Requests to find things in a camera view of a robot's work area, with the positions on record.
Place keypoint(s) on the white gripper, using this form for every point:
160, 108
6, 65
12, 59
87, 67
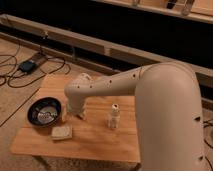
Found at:
76, 107

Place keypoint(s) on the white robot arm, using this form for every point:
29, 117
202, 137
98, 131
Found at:
168, 112

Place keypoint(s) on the small clear plastic bottle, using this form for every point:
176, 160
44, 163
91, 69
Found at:
114, 117

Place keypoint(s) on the beige rectangular sponge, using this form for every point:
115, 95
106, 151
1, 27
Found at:
61, 132

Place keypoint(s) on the black round bowl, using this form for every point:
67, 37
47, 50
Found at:
44, 112

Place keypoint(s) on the wooden table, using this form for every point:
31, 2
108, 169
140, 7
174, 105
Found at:
91, 137

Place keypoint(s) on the blue power adapter box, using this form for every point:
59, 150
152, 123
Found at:
27, 66

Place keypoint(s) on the long wooden rail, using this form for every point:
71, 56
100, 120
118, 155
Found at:
151, 50

